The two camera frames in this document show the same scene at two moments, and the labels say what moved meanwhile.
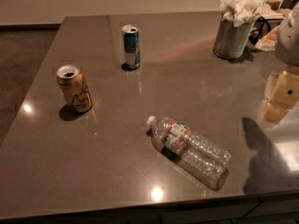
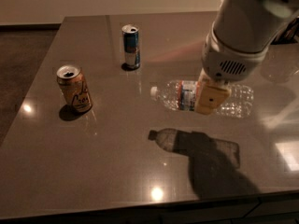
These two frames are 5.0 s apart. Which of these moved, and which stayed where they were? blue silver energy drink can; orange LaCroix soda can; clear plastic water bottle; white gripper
Moved: clear plastic water bottle; white gripper
Stayed: orange LaCroix soda can; blue silver energy drink can
